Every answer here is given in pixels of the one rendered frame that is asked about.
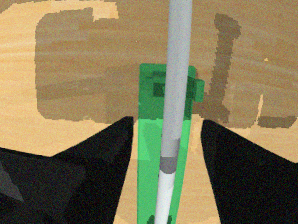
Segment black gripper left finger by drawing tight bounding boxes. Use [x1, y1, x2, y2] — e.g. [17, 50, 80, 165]
[0, 117, 134, 224]

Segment white tapered pin with red cap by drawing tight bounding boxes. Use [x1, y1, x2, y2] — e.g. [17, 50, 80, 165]
[154, 0, 193, 224]

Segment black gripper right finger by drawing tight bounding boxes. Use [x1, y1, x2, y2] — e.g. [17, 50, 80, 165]
[201, 119, 298, 224]

